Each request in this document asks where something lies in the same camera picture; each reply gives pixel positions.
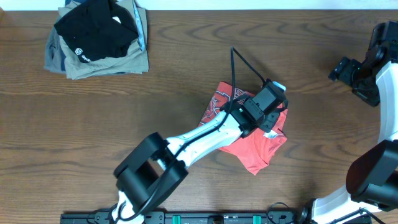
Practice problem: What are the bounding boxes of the red soccer t-shirt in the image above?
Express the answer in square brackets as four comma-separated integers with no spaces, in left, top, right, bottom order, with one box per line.
[199,82,288,175]

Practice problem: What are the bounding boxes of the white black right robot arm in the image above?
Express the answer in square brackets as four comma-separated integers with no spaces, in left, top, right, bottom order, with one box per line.
[296,44,397,223]

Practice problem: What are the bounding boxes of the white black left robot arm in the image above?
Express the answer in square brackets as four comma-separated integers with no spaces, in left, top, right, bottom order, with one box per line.
[110,98,285,223]

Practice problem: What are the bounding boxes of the khaki folded garment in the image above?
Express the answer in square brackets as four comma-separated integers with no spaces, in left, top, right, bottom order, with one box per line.
[60,0,149,80]

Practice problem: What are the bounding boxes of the light blue folded garment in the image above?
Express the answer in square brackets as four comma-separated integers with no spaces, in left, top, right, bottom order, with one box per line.
[132,0,146,51]

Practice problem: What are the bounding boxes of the black folded garment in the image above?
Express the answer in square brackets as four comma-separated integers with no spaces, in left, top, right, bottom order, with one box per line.
[54,0,139,63]

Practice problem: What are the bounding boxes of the grey folded garment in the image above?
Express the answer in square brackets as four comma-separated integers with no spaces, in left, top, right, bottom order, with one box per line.
[44,28,66,74]

